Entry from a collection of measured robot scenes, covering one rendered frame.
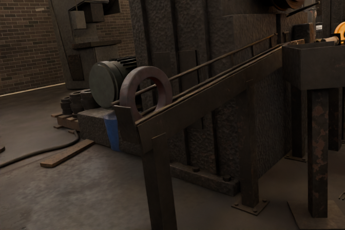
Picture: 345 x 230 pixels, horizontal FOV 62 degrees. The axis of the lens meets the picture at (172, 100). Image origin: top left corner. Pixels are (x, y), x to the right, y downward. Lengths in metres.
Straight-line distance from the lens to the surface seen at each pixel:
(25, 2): 7.31
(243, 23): 1.43
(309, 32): 1.93
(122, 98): 0.80
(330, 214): 1.46
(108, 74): 2.21
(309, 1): 10.66
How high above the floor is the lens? 0.80
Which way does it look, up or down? 12 degrees down
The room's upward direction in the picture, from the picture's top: 6 degrees counter-clockwise
